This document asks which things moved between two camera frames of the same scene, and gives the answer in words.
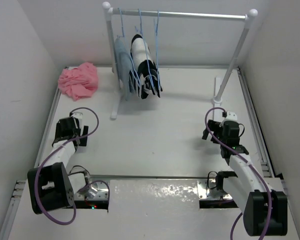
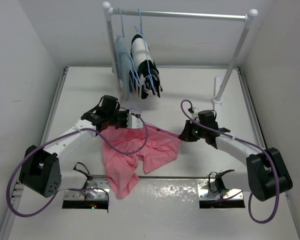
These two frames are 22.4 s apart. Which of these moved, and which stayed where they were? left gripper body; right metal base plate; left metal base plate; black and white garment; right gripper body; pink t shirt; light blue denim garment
Moved: left gripper body; right gripper body; pink t shirt
Stayed: black and white garment; right metal base plate; left metal base plate; light blue denim garment
